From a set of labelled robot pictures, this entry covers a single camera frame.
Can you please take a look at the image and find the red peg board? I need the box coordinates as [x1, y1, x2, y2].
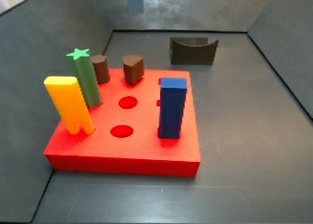
[44, 69, 200, 177]

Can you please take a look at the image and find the yellow arch block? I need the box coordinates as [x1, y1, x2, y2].
[44, 76, 95, 134]

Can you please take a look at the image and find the dark blue rectangular block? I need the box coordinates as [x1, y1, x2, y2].
[159, 78, 187, 139]

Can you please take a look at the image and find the brown rounded peg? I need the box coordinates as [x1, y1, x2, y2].
[121, 55, 144, 85]

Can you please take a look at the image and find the brown hexagonal peg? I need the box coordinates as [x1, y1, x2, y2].
[92, 55, 109, 84]

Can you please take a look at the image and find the green star block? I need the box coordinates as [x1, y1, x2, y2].
[65, 48, 101, 108]

